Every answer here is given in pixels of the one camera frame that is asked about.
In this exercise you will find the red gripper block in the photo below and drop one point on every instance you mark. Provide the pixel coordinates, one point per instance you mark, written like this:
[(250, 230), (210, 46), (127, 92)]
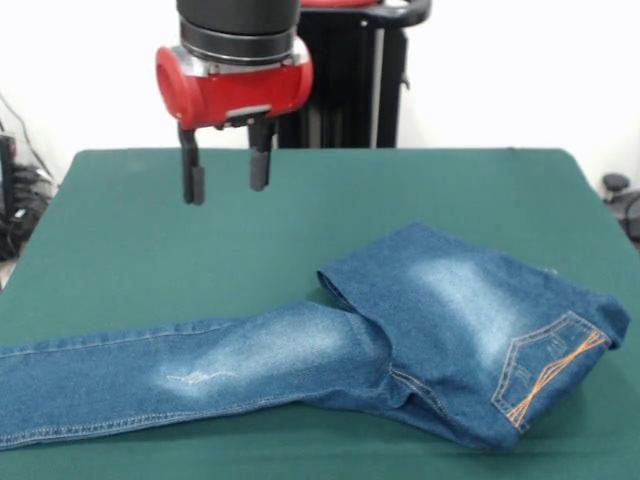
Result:
[(235, 95)]

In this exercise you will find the blue denim jeans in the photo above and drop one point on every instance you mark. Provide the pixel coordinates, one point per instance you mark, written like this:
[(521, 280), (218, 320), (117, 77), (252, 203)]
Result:
[(450, 310)]

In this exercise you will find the dark green table cloth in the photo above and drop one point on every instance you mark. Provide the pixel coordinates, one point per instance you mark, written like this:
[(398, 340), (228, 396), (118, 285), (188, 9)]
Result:
[(150, 250)]

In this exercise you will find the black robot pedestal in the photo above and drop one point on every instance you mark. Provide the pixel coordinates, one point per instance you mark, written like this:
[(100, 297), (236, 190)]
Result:
[(350, 90)]

